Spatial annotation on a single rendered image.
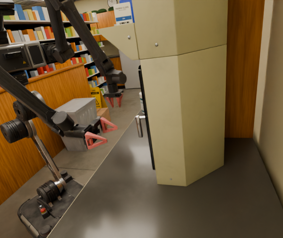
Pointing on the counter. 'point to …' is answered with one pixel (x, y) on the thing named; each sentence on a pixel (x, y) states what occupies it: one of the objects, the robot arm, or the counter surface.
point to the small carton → (123, 13)
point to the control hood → (123, 39)
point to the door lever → (139, 125)
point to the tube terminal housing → (184, 84)
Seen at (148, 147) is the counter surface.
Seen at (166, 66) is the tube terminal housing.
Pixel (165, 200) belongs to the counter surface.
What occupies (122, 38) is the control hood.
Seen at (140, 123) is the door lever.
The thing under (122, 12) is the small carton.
